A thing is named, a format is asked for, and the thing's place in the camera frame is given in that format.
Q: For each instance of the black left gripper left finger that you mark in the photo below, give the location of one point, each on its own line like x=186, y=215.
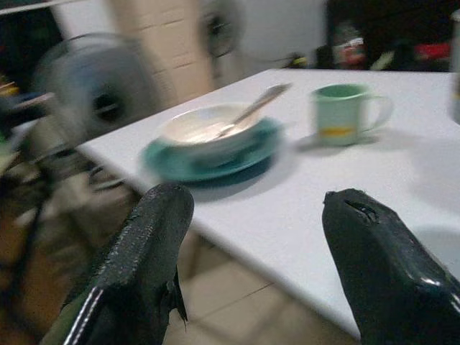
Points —
x=136, y=266

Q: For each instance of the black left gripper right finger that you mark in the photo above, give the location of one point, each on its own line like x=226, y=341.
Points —
x=388, y=276

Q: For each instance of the teal round plate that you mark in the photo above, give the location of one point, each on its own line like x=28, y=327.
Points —
x=215, y=161

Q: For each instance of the white ceramic bowl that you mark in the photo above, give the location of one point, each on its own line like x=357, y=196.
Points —
x=205, y=131

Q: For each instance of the mint green mug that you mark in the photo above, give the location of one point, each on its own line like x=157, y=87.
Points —
x=339, y=115

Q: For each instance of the large grey floor fan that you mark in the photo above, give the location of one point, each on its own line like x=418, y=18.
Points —
x=97, y=93

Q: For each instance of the silver metal spoon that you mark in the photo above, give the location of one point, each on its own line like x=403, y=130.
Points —
x=251, y=109

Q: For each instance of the black bag with yellow trim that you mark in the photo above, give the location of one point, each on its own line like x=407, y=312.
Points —
x=296, y=61

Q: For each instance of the clear plastic bottle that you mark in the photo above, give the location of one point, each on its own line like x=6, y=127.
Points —
x=350, y=45

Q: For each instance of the black cabinet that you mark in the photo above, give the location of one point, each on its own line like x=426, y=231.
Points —
x=391, y=34

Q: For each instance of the grey standing fan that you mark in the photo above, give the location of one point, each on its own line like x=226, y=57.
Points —
x=221, y=30

